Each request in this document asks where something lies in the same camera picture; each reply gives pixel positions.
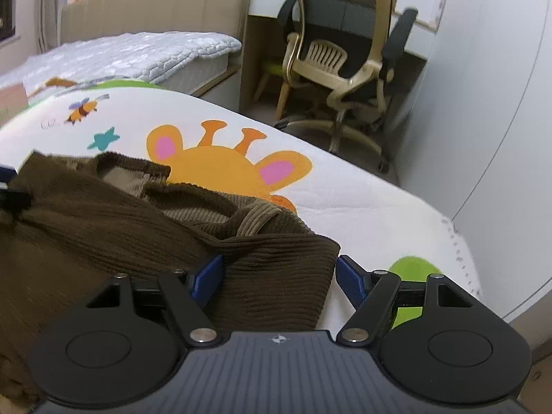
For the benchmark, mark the grey curtain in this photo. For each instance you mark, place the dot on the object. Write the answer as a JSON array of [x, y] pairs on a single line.
[[49, 0]]

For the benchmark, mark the animal printed play mat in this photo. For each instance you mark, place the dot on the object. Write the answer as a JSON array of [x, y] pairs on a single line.
[[215, 108]]

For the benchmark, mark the white wardrobe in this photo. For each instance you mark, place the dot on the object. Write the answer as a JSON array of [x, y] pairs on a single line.
[[496, 95]]

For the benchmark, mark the green stool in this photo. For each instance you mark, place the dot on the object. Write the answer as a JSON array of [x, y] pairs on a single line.
[[272, 68]]

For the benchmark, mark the white desk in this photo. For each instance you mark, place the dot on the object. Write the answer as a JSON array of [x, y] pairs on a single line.
[[267, 2]]

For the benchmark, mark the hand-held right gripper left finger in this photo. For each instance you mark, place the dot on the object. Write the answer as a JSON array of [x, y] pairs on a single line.
[[209, 282]]

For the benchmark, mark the beige mesh office chair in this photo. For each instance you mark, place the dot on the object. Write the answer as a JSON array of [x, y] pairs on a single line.
[[345, 17]]

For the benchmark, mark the brown ribbed garment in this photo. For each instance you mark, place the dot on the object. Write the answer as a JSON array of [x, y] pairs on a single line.
[[108, 233]]

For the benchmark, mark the beige padded headboard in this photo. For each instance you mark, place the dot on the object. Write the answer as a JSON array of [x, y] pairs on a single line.
[[172, 4]]

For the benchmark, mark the dark window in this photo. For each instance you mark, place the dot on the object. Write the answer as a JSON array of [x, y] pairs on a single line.
[[6, 8]]

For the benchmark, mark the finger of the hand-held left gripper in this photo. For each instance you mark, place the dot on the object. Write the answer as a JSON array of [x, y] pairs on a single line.
[[15, 200]]

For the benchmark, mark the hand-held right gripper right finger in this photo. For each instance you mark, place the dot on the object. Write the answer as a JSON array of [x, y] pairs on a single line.
[[351, 284]]

